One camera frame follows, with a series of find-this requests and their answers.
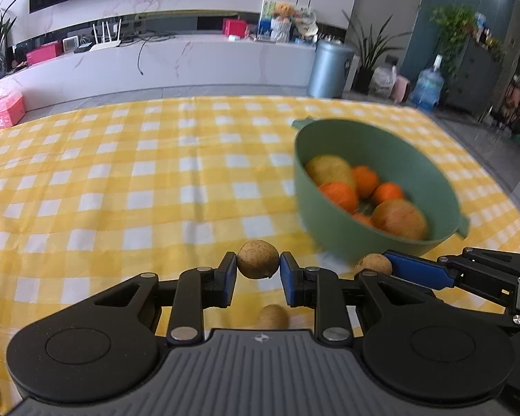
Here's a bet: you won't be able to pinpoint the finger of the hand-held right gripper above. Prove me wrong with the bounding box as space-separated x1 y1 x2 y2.
383 247 520 326

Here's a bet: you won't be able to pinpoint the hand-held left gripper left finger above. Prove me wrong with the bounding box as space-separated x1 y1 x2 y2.
47 251 237 345

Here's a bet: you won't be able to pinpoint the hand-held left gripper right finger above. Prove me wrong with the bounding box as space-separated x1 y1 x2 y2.
279 251 473 344

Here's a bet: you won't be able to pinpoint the small brown kiwi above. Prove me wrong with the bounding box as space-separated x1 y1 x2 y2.
255 304 290 330
354 253 393 277
236 240 280 280

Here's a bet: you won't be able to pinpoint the reddish yellow grapefruit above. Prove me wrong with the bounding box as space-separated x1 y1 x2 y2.
370 198 429 240

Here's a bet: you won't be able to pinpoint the green colander bowl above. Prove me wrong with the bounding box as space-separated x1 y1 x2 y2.
291 118 471 265

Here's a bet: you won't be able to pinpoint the yellow-green grapefruit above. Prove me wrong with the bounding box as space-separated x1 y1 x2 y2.
304 155 356 191

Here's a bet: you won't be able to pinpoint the yellow checkered tablecloth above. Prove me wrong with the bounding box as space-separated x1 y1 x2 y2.
0 95 520 416

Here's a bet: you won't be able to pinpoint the small pink appliance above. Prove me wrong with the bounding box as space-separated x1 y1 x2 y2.
392 76 412 105

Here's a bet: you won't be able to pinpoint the blue water jug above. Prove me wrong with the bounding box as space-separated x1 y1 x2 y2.
409 55 445 111

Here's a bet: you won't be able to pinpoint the white plastic bag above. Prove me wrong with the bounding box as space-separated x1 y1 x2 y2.
370 66 397 99

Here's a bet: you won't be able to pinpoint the long-leaf plant in black pot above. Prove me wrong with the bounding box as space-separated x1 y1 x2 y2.
342 9 412 94

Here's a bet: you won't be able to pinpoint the dark blue drawer cabinet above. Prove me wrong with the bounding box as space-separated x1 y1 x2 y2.
444 37 505 118

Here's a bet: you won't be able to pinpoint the blue-grey trash bin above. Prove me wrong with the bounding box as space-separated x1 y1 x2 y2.
307 40 356 99

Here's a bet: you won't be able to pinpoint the white marble television console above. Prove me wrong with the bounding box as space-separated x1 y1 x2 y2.
0 32 318 111

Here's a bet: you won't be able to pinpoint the green ivy plant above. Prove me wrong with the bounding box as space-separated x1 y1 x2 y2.
429 5 477 79

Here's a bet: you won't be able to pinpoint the red box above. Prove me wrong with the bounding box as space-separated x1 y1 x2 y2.
222 18 249 37

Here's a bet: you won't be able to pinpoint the teddy bear in white pot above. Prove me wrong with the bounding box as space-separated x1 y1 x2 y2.
271 2 294 43

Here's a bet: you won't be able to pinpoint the printed hand fan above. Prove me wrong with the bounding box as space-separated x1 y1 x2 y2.
295 9 319 37

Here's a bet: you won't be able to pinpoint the white antenna router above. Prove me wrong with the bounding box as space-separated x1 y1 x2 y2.
89 18 123 50

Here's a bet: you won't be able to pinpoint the colourful standing picture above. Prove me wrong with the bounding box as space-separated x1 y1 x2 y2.
258 0 315 40

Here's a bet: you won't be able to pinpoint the pink storage boxes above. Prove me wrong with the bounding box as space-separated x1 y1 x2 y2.
0 89 27 133

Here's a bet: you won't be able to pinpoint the pink flat box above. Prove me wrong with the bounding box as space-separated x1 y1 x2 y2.
25 41 63 66

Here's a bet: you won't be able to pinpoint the black hanging cable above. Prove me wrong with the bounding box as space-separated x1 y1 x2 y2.
136 35 157 76

